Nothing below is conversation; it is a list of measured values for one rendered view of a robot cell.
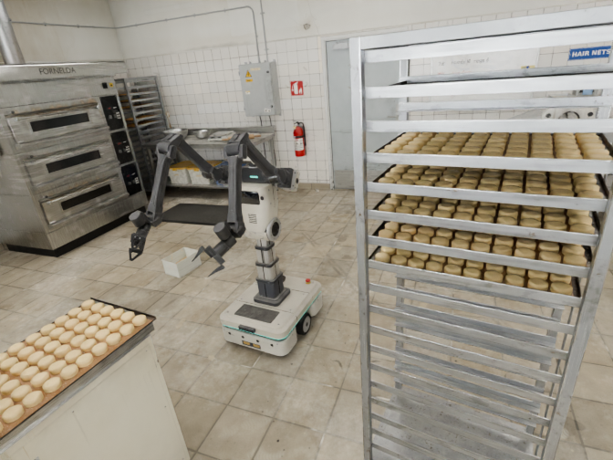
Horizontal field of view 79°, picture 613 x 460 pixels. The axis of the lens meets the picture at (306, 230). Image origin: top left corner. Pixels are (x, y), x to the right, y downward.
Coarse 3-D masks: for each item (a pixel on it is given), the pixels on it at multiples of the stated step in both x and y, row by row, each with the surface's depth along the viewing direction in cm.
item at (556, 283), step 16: (384, 256) 125; (400, 256) 124; (416, 256) 125; (432, 256) 122; (448, 256) 125; (448, 272) 114; (464, 272) 113; (480, 272) 112; (496, 272) 111; (512, 272) 111; (528, 272) 110; (544, 272) 108; (544, 288) 102; (560, 288) 101
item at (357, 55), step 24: (360, 72) 97; (360, 96) 100; (360, 120) 103; (360, 144) 105; (360, 168) 108; (360, 192) 111; (360, 216) 115; (360, 240) 118; (360, 264) 122; (360, 288) 126; (360, 312) 130; (360, 336) 134; (360, 360) 139
